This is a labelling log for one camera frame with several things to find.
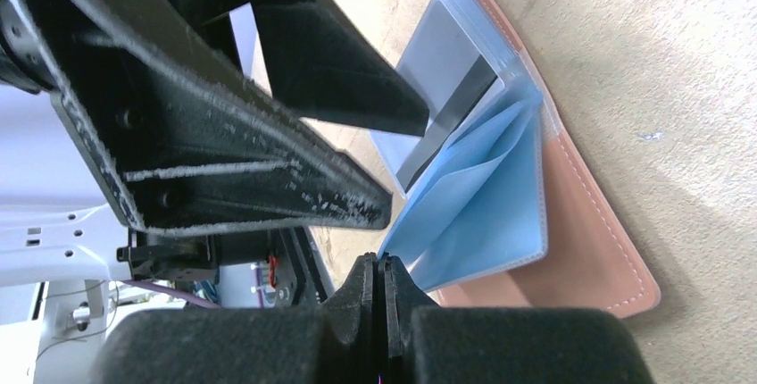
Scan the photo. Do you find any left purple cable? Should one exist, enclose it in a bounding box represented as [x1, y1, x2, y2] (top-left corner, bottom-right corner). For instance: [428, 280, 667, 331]
[121, 279, 223, 310]

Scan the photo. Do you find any brown leather card holder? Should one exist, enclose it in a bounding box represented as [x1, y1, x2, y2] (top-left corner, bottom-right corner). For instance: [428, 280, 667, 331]
[371, 0, 661, 318]

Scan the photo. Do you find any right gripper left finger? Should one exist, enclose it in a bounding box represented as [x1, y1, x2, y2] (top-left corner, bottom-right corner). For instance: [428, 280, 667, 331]
[88, 254, 379, 383]

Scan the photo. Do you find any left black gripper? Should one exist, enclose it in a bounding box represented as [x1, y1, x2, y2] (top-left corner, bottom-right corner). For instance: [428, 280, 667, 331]
[8, 0, 392, 281]

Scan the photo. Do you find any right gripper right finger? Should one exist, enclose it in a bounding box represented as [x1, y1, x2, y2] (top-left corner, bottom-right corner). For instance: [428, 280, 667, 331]
[378, 256, 653, 383]

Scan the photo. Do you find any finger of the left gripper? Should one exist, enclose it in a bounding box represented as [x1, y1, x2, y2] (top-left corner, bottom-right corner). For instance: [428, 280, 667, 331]
[250, 0, 429, 136]

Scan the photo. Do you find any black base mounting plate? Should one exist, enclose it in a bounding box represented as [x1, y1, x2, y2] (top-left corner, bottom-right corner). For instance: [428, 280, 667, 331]
[251, 227, 335, 308]

